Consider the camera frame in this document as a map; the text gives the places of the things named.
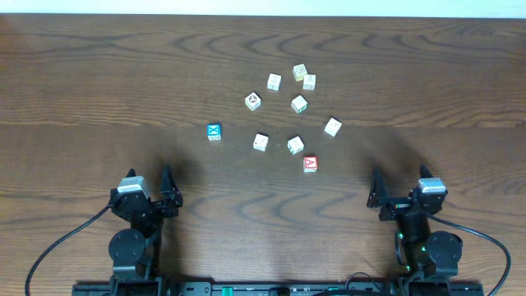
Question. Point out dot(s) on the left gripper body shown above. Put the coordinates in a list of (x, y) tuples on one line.
[(158, 210)]

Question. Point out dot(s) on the red letter A block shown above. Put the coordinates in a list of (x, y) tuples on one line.
[(310, 164)]

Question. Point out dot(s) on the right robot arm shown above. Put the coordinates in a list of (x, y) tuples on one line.
[(430, 257)]

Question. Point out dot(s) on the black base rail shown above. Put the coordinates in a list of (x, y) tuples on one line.
[(276, 289)]

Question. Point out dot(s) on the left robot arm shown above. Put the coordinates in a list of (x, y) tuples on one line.
[(135, 251)]

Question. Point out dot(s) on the white block green edge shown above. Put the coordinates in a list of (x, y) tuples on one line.
[(295, 145)]

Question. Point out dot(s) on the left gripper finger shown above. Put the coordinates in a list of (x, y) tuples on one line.
[(169, 189), (131, 173)]

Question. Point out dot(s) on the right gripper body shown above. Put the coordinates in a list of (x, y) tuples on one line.
[(399, 208)]

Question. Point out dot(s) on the yellow-green pattern block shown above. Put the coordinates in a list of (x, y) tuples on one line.
[(299, 71)]

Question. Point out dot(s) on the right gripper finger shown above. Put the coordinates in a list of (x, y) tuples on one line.
[(378, 194), (425, 172)]

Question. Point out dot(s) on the white block green side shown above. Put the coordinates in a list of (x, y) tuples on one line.
[(299, 104)]

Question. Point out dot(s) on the white block red circle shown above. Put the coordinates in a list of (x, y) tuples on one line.
[(253, 101)]

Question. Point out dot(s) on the blue letter X block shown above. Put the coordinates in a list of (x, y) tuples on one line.
[(214, 132)]

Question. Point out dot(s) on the white and yellow block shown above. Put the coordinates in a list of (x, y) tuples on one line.
[(332, 127)]

